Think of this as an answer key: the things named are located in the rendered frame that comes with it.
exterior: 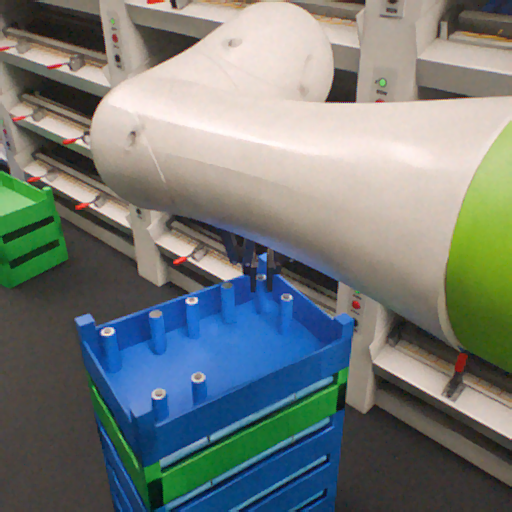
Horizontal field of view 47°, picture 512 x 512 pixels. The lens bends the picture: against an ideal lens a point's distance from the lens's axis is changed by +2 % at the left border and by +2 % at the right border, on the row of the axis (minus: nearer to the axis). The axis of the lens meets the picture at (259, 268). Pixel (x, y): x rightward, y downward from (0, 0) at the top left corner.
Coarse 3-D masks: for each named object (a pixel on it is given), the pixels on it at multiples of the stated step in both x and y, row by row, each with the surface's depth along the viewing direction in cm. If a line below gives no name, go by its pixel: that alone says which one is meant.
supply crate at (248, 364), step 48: (240, 288) 88; (288, 288) 85; (96, 336) 75; (144, 336) 82; (240, 336) 83; (288, 336) 83; (336, 336) 75; (96, 384) 75; (144, 384) 75; (240, 384) 68; (288, 384) 72; (144, 432) 62; (192, 432) 66
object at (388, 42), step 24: (408, 0) 81; (432, 0) 82; (384, 24) 85; (408, 24) 83; (384, 48) 87; (408, 48) 84; (360, 72) 91; (408, 72) 86; (360, 96) 93; (408, 96) 87; (432, 96) 92; (336, 312) 117; (384, 312) 111; (360, 336) 115; (360, 360) 118; (360, 384) 121; (360, 408) 124
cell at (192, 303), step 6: (186, 300) 80; (192, 300) 79; (198, 300) 80; (186, 306) 79; (192, 306) 79; (198, 306) 80; (192, 312) 80; (198, 312) 80; (192, 318) 80; (198, 318) 81; (192, 324) 81; (198, 324) 81; (192, 330) 81; (198, 330) 82; (192, 336) 82; (198, 336) 82
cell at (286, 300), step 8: (280, 296) 80; (288, 296) 80; (280, 304) 80; (288, 304) 80; (280, 312) 81; (288, 312) 81; (280, 320) 82; (288, 320) 81; (280, 328) 83; (288, 328) 82
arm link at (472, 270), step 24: (504, 144) 21; (480, 168) 21; (504, 168) 20; (480, 192) 20; (504, 192) 20; (480, 216) 20; (504, 216) 20; (456, 240) 21; (480, 240) 20; (504, 240) 20; (456, 264) 21; (480, 264) 20; (504, 264) 20; (456, 288) 21; (480, 288) 21; (504, 288) 20; (456, 312) 22; (480, 312) 21; (504, 312) 20; (456, 336) 23; (480, 336) 22; (504, 336) 21; (504, 360) 22
